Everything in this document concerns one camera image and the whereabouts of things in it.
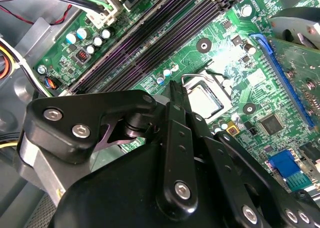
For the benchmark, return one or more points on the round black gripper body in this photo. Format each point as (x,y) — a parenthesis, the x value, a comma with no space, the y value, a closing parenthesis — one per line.
(120,193)

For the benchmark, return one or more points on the silver CPU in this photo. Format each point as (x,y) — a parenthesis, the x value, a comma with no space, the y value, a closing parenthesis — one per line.
(205,100)

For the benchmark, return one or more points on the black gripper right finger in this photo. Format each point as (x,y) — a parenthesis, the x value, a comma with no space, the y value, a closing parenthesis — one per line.
(225,160)

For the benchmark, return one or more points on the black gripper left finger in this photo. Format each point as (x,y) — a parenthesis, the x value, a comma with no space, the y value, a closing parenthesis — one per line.
(62,118)

